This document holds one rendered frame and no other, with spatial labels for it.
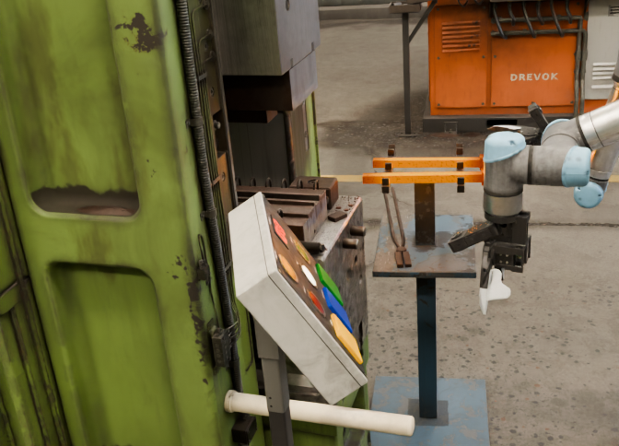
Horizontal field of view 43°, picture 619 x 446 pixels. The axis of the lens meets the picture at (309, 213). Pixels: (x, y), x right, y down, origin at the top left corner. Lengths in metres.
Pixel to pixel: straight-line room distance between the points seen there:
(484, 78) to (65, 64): 4.08
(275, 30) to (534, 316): 2.04
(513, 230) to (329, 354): 0.47
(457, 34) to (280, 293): 4.28
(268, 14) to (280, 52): 0.09
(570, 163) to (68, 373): 1.27
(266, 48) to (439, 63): 3.80
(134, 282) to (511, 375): 1.65
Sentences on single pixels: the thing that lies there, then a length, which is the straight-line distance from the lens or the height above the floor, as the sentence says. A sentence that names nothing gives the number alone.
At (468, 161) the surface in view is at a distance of 2.36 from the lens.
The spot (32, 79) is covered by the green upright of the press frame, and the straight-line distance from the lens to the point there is 1.80.
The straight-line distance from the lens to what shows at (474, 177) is 2.26.
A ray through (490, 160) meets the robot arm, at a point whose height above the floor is 1.25.
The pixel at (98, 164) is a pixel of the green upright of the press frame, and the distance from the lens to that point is 1.78.
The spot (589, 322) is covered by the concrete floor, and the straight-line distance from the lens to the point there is 3.41.
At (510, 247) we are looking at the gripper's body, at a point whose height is 1.07.
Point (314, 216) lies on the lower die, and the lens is 2.01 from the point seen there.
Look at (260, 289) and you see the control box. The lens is 1.28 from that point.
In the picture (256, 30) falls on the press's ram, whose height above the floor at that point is 1.46.
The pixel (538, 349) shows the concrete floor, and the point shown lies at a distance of 3.22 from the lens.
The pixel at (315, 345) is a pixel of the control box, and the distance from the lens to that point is 1.34.
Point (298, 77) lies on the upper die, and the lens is 1.86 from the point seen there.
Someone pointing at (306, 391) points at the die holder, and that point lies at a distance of 2.16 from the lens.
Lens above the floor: 1.79
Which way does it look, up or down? 24 degrees down
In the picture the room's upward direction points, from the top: 5 degrees counter-clockwise
